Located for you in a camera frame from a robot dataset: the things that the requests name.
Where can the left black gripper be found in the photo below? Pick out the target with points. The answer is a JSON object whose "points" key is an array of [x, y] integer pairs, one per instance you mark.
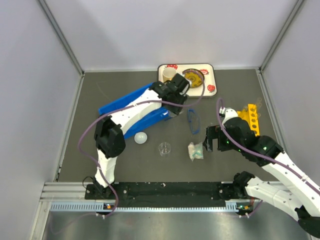
{"points": [[174, 109]]}

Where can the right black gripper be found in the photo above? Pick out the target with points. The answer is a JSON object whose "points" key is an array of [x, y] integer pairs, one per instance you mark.
{"points": [[214, 132]]}

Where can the blue plastic compartment bin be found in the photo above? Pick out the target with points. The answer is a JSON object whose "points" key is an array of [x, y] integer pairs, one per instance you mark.
{"points": [[147, 121]]}

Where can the plastic bag with gloves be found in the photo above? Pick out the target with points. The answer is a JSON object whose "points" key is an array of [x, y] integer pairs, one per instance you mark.
{"points": [[195, 151]]}

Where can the blue frame safety goggles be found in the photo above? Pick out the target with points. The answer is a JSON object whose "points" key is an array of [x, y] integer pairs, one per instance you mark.
{"points": [[194, 121]]}

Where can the clear glass beaker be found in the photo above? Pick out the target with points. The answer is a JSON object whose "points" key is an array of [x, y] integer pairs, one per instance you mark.
{"points": [[164, 149]]}

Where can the white round dish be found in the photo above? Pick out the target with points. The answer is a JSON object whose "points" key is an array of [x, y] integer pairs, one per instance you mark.
{"points": [[140, 137]]}

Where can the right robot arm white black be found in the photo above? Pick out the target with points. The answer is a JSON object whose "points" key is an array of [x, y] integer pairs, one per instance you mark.
{"points": [[301, 197]]}

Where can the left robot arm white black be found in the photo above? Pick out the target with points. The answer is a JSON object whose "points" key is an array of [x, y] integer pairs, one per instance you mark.
{"points": [[110, 131]]}

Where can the yellow ceramic mug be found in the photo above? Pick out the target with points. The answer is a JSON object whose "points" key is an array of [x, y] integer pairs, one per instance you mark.
{"points": [[168, 73]]}

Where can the yellow black patterned plate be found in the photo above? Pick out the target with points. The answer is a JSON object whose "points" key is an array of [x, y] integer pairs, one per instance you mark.
{"points": [[197, 74]]}

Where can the strawberry pattern white tray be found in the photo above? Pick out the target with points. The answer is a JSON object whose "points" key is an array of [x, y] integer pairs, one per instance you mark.
{"points": [[207, 70]]}

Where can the yellow test tube rack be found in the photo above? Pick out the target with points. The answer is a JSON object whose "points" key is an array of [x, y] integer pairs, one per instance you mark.
{"points": [[251, 118]]}

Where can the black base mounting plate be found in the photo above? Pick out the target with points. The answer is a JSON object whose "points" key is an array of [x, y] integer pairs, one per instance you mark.
{"points": [[167, 194]]}

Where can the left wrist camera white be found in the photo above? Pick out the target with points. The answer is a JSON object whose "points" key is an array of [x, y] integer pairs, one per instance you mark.
{"points": [[192, 83]]}

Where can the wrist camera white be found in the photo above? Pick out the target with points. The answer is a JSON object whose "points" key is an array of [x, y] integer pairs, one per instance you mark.
{"points": [[192, 83], [227, 113]]}

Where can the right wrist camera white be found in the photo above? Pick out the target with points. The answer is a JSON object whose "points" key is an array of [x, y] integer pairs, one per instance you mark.
{"points": [[227, 113]]}

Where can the grey slotted cable duct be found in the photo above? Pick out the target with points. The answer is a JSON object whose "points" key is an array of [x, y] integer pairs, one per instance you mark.
{"points": [[102, 207]]}

